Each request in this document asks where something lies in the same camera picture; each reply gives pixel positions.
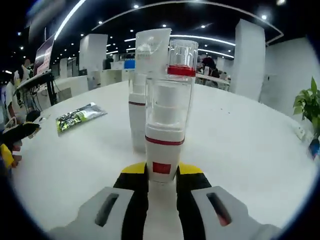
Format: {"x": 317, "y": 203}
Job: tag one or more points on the green and black skincare sachet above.
{"x": 80, "y": 117}

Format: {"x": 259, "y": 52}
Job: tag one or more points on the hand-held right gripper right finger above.
{"x": 192, "y": 200}

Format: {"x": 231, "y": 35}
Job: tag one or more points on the white power strip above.
{"x": 301, "y": 132}

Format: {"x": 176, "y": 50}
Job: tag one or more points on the blue storage box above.
{"x": 130, "y": 64}

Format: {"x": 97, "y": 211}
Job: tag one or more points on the white skincare tube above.
{"x": 150, "y": 55}

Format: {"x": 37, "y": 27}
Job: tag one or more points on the potted green plant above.
{"x": 308, "y": 105}

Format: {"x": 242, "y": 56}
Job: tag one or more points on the blue object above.
{"x": 315, "y": 148}

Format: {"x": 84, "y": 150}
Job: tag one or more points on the open laptop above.
{"x": 45, "y": 56}

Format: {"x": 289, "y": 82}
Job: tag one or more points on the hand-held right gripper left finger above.
{"x": 135, "y": 200}

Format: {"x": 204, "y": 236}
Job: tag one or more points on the tall white skincare bottle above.
{"x": 181, "y": 71}

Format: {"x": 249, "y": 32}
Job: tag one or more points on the white skincare bottle clear cap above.
{"x": 137, "y": 125}

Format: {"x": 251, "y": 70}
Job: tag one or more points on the white skincare bottle red label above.
{"x": 162, "y": 150}

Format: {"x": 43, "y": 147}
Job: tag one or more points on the black rounded object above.
{"x": 33, "y": 116}

